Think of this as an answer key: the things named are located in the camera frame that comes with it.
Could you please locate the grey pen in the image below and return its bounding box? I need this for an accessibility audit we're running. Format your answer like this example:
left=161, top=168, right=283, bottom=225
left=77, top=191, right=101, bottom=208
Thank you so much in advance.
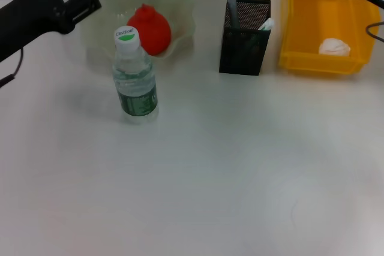
left=226, top=0, right=241, bottom=29

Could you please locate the black mesh pen holder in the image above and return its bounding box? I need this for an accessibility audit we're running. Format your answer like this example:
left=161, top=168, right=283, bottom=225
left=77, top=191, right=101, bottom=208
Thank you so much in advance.
left=218, top=0, right=272, bottom=76

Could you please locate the yellow plastic storage bin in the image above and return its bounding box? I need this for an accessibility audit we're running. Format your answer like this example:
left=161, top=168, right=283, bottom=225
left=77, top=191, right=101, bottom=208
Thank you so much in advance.
left=278, top=0, right=382, bottom=76

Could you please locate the clear green label water bottle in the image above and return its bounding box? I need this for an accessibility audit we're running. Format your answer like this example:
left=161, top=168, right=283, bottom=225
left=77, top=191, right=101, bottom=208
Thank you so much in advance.
left=112, top=26, right=160, bottom=124

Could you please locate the translucent wavy fruit plate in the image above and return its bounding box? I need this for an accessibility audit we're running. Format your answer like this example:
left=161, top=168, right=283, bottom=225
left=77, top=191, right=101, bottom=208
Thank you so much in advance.
left=82, top=0, right=196, bottom=73

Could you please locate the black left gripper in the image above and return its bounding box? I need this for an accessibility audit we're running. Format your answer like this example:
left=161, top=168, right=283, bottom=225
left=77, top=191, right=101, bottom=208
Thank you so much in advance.
left=0, top=0, right=114, bottom=62

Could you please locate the mint green pen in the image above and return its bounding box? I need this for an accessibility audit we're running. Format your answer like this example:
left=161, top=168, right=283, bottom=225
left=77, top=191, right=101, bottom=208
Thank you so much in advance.
left=257, top=17, right=275, bottom=31

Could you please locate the white paper ball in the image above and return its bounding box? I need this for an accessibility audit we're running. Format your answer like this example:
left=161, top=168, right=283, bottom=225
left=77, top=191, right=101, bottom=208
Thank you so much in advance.
left=318, top=37, right=352, bottom=57

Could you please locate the red orange fruit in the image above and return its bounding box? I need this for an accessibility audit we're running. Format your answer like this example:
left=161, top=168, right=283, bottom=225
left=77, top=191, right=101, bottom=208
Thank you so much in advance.
left=127, top=3, right=172, bottom=56

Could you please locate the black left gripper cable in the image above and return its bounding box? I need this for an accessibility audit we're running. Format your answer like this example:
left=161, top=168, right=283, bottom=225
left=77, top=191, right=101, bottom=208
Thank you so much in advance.
left=0, top=47, right=25, bottom=88

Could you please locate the grey right gripper cable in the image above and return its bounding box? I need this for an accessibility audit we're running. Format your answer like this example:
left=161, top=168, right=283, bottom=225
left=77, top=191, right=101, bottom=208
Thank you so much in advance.
left=365, top=21, right=384, bottom=43

